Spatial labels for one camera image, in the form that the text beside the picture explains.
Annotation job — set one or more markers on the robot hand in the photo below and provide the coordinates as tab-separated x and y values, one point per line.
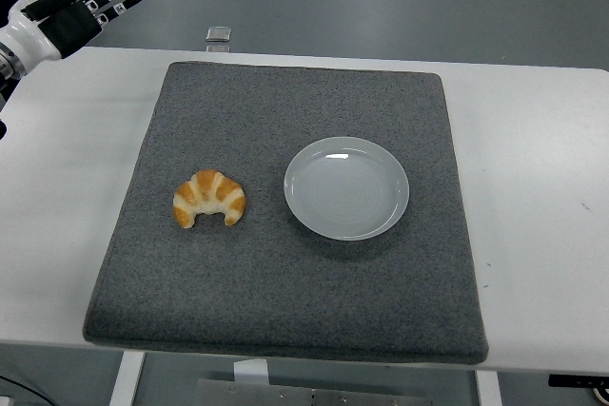
33	37

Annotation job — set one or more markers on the croissant bread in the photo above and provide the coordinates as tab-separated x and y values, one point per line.
209	192

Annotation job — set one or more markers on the silver floor socket plate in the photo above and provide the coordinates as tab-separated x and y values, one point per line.
219	34

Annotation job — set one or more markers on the grey round plate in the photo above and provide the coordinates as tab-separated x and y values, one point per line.
346	189

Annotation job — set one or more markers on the grey metal plate with screws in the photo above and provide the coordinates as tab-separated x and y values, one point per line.
309	396

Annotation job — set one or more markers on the white table leg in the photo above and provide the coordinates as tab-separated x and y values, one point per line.
126	380
488	389

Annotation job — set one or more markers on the grey felt mat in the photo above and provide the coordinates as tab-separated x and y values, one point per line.
285	292

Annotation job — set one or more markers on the black table control panel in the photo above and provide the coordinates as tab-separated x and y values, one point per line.
578	380

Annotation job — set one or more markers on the tape roll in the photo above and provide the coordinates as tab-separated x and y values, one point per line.
604	394

